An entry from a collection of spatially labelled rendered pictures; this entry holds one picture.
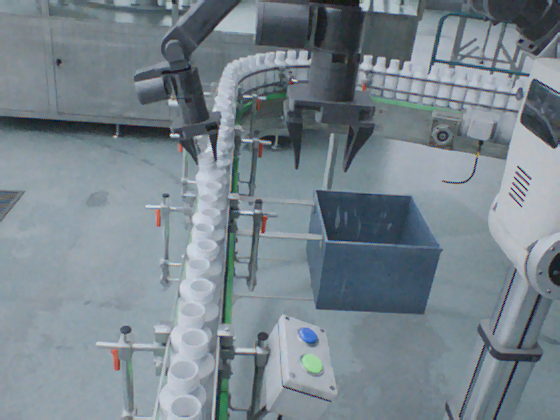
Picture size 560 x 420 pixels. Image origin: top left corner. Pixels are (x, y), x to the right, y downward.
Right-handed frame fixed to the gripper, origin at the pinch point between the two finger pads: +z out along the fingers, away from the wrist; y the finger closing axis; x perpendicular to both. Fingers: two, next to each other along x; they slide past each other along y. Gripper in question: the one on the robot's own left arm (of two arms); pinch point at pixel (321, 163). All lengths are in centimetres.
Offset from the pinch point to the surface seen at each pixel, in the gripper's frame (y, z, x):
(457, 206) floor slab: 145, 141, 274
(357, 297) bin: 24, 62, 56
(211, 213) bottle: -15.2, 24.3, 28.9
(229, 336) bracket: -10.3, 28.1, -1.8
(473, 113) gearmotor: 86, 37, 154
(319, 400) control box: 2.7, 31.4, -10.5
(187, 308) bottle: -16.7, 24.0, -0.8
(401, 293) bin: 36, 60, 56
